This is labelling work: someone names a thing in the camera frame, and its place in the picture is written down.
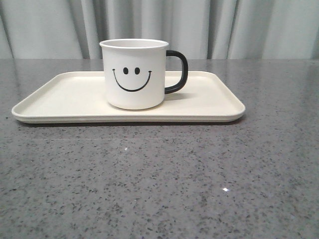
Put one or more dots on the cream rectangular plastic tray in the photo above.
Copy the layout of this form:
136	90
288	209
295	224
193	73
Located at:
80	97

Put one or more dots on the grey-white pleated curtain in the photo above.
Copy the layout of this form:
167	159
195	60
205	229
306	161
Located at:
200	29

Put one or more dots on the white smiley mug black handle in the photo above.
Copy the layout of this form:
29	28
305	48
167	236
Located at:
134	72

